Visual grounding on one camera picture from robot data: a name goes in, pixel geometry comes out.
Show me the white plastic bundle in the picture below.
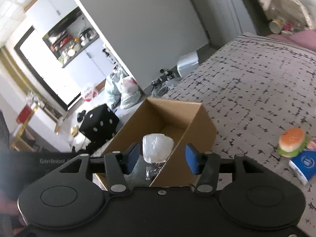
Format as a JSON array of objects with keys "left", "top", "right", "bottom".
[{"left": 142, "top": 133, "right": 174, "bottom": 164}]

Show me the plush hamburger toy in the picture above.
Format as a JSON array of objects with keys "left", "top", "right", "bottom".
[{"left": 277, "top": 127, "right": 307, "bottom": 158}]

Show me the blue tissue pack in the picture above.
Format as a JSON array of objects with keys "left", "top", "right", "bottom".
[{"left": 289, "top": 140, "right": 316, "bottom": 185}]

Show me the black item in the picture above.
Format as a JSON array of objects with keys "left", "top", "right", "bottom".
[{"left": 145, "top": 162, "right": 165, "bottom": 181}]

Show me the black dice stool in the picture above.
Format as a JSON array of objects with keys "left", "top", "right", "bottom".
[{"left": 79, "top": 104, "right": 119, "bottom": 149}]

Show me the brown cardboard box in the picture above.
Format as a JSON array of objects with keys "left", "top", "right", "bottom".
[{"left": 102, "top": 98, "right": 217, "bottom": 187}]

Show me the white garbage bag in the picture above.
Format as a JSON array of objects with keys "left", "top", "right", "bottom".
[{"left": 117, "top": 76, "right": 141, "bottom": 109}]

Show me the clear plastic bag with items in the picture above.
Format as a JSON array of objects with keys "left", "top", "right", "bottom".
[{"left": 151, "top": 78, "right": 181, "bottom": 98}]

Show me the grey patterned bed blanket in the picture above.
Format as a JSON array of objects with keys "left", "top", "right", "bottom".
[{"left": 165, "top": 33, "right": 315, "bottom": 236}]

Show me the white cube appliance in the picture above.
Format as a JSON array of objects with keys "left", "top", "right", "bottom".
[{"left": 177, "top": 51, "right": 199, "bottom": 78}]

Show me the paper cup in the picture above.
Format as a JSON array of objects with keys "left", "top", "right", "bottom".
[{"left": 268, "top": 20, "right": 284, "bottom": 34}]

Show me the pink bed sheet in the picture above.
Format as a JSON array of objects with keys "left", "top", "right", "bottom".
[{"left": 267, "top": 29, "right": 316, "bottom": 52}]

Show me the clear plastic jar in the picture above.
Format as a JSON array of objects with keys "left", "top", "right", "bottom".
[{"left": 259, "top": 0, "right": 285, "bottom": 21}]

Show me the kitchen wall shelf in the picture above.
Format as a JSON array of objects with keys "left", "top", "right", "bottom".
[{"left": 42, "top": 7, "right": 99, "bottom": 68}]

